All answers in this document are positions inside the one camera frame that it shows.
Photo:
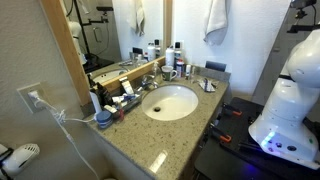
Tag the white terry towel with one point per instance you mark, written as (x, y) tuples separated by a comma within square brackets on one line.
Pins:
[(216, 21)]

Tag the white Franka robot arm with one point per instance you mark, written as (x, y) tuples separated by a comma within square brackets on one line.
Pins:
[(286, 116)]

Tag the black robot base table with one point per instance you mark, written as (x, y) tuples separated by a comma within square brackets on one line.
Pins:
[(226, 160)]

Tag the chrome faucet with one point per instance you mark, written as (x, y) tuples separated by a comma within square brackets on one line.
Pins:
[(148, 82)]

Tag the white oval sink basin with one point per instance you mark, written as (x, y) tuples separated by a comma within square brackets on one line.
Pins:
[(170, 101)]

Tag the grey mug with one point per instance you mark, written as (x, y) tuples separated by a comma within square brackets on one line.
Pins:
[(168, 73)]

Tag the clear soap dispenser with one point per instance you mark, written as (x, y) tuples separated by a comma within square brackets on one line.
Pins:
[(156, 71)]

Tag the small white roll-on bottle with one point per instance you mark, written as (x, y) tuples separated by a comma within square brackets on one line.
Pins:
[(188, 72)]

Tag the white toothpaste tube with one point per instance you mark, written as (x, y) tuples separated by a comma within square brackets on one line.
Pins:
[(126, 86)]

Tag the toiletry tray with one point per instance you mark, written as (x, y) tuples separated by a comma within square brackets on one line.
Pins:
[(128, 101)]

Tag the small clear vial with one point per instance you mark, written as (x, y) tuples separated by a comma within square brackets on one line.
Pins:
[(193, 75)]

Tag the small red item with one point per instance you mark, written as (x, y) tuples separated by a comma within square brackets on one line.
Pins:
[(120, 114)]

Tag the blue round container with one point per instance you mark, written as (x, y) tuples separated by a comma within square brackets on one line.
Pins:
[(104, 119)]

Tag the black orange clamp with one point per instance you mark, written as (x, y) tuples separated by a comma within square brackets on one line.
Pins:
[(233, 111), (221, 134)]

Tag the white hair dryer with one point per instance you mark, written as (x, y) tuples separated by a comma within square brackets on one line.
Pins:
[(18, 158)]

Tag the wood framed wall mirror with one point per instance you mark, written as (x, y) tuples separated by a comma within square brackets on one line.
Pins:
[(100, 40)]

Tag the beige wall outlet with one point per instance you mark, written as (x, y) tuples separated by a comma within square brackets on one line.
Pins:
[(31, 96)]

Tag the black camera stand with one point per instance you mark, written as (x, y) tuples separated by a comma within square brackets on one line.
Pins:
[(300, 15)]

